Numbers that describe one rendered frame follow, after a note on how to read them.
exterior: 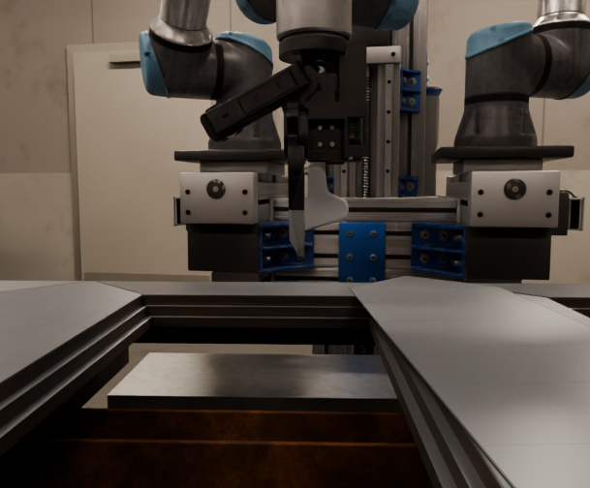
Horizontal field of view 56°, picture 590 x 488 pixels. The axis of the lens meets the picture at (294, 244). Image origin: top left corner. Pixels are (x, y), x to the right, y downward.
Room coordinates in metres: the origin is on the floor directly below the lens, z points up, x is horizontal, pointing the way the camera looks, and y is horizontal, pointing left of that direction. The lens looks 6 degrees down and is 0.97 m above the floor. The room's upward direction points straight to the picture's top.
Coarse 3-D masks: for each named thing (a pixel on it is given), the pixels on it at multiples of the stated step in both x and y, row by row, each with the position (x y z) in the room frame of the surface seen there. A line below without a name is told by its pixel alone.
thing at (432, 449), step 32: (128, 320) 0.54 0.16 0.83; (160, 320) 0.60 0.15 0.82; (192, 320) 0.59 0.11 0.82; (224, 320) 0.59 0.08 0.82; (256, 320) 0.59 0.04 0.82; (288, 320) 0.59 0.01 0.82; (320, 320) 0.59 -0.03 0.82; (352, 320) 0.59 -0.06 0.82; (64, 352) 0.42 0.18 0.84; (96, 352) 0.46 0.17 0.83; (384, 352) 0.47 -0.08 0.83; (0, 384) 0.33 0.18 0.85; (32, 384) 0.36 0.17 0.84; (64, 384) 0.39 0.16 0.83; (416, 384) 0.36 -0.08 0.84; (0, 416) 0.31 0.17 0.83; (32, 416) 0.34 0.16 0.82; (416, 416) 0.33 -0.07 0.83; (448, 416) 0.30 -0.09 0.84; (0, 448) 0.30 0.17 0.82; (448, 448) 0.27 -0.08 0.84; (448, 480) 0.26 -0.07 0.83; (480, 480) 0.24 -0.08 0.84
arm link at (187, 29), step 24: (168, 0) 1.00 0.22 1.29; (192, 0) 1.00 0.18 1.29; (168, 24) 1.02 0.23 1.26; (192, 24) 1.02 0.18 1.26; (144, 48) 1.04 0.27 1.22; (168, 48) 1.03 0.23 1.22; (192, 48) 1.04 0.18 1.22; (144, 72) 1.07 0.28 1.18; (168, 72) 1.05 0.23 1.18; (192, 72) 1.07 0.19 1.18; (216, 72) 1.09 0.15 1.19; (168, 96) 1.09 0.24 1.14; (192, 96) 1.11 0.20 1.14
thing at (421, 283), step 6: (378, 282) 0.69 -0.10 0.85; (384, 282) 0.69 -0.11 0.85; (390, 282) 0.69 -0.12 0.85; (396, 282) 0.69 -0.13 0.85; (402, 282) 0.69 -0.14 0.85; (408, 282) 0.69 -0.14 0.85; (414, 282) 0.69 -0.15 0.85; (420, 282) 0.69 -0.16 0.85; (426, 282) 0.69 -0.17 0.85; (432, 282) 0.69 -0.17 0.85; (438, 282) 0.69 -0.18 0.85; (444, 282) 0.69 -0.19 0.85; (450, 282) 0.69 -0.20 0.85; (456, 282) 0.69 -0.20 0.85; (354, 288) 0.65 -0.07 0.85
